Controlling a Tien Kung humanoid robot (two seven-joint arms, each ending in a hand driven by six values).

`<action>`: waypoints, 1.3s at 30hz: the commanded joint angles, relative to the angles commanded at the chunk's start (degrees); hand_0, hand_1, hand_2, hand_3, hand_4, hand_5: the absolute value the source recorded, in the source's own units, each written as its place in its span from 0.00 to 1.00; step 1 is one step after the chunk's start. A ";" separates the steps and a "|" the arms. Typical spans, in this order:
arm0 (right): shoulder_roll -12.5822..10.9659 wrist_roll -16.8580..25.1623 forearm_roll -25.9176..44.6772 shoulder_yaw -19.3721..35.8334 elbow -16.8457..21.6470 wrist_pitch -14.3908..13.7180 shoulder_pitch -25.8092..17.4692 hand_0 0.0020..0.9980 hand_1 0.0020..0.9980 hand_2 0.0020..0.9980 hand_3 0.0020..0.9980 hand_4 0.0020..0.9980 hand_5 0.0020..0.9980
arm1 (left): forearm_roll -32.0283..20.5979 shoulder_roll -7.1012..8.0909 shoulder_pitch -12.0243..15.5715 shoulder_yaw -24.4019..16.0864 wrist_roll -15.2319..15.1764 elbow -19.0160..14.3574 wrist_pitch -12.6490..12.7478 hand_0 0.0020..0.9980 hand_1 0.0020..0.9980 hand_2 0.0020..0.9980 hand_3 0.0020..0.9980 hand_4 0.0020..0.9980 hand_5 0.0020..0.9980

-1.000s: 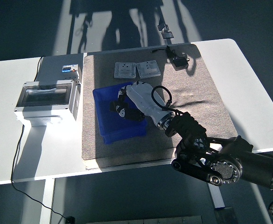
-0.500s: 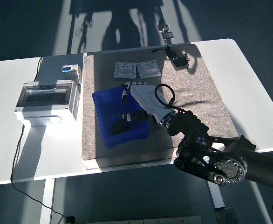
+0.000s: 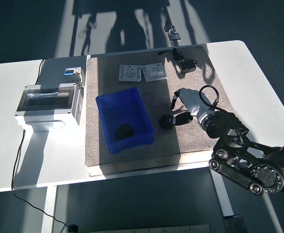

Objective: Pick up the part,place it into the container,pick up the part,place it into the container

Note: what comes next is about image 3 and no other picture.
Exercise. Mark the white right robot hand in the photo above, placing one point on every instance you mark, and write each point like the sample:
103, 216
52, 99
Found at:
195, 102

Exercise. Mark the black hexagonal nut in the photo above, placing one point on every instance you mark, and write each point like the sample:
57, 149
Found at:
124, 131
165, 121

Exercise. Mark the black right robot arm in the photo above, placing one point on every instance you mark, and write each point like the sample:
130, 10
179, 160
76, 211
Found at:
265, 174

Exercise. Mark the blue plastic box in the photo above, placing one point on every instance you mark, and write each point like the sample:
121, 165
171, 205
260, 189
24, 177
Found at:
122, 109

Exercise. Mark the grey electrical distribution box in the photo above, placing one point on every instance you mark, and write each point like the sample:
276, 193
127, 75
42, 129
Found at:
45, 102

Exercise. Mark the black power adapter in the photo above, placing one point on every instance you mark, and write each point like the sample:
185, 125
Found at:
187, 66

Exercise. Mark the grey socket plate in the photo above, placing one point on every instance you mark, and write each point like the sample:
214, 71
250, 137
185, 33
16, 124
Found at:
130, 72
154, 72

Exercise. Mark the grey-brown mat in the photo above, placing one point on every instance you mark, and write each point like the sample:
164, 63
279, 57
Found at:
151, 157

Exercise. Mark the white table leg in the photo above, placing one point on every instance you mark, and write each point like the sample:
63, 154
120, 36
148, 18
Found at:
48, 211
223, 199

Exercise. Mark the circuit breaker with blue label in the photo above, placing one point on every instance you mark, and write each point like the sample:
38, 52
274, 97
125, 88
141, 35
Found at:
71, 71

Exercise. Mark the grey table foot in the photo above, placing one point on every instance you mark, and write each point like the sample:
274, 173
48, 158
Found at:
234, 224

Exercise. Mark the grey metal plate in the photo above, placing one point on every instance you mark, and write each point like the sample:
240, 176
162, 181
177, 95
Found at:
149, 229

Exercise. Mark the black floor plug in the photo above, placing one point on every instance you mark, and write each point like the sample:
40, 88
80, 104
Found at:
73, 228

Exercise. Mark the black floor base plate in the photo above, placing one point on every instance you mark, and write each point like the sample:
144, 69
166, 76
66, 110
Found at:
174, 37

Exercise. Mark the black floor bracket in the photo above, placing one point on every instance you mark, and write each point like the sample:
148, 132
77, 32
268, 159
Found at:
169, 26

